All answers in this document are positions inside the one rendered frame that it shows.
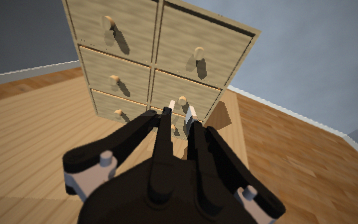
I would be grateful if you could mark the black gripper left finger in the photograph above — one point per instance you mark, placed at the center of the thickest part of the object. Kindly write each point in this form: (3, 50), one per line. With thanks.
(88, 166)

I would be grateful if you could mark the wooden drawer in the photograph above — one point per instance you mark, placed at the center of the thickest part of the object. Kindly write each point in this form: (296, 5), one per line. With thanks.
(124, 110)
(129, 26)
(109, 72)
(178, 124)
(184, 38)
(185, 92)

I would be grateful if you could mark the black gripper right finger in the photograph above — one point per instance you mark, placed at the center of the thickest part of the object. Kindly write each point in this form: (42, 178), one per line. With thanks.
(258, 200)

